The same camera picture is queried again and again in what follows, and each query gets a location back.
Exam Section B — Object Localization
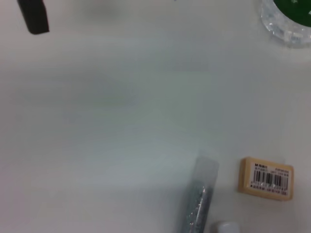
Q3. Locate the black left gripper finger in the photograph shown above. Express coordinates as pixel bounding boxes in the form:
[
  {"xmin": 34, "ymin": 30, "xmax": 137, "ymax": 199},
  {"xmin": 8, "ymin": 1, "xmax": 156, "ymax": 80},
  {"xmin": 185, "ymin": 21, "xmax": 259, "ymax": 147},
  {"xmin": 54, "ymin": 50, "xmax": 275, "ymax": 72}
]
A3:
[{"xmin": 17, "ymin": 0, "xmax": 50, "ymax": 35}]

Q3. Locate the grey glitter marker pen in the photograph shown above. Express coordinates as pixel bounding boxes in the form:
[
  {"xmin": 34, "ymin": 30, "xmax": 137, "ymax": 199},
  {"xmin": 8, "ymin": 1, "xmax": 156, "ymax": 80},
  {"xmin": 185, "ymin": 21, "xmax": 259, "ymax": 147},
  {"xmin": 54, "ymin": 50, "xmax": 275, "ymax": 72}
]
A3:
[{"xmin": 176, "ymin": 156, "xmax": 220, "ymax": 233}]

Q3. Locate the clear plastic water bottle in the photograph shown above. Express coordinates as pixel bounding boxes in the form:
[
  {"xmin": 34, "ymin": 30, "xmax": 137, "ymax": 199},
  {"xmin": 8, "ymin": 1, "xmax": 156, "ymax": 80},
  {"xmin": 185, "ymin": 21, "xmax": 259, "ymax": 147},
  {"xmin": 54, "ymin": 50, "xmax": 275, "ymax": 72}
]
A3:
[{"xmin": 257, "ymin": 0, "xmax": 311, "ymax": 49}]

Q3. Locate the beige eraser with barcode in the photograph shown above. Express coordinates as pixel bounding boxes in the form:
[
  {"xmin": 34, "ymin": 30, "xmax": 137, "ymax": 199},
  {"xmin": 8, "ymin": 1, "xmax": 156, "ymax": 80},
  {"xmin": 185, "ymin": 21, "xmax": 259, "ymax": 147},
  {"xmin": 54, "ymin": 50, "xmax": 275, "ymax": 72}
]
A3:
[{"xmin": 237, "ymin": 157, "xmax": 294, "ymax": 201}]

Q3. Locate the green pen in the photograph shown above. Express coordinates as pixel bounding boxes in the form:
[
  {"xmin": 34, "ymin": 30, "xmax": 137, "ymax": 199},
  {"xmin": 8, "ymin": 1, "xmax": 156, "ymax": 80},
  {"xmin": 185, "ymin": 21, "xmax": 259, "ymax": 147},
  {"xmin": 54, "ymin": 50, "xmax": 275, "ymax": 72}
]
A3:
[{"xmin": 210, "ymin": 220, "xmax": 241, "ymax": 233}]

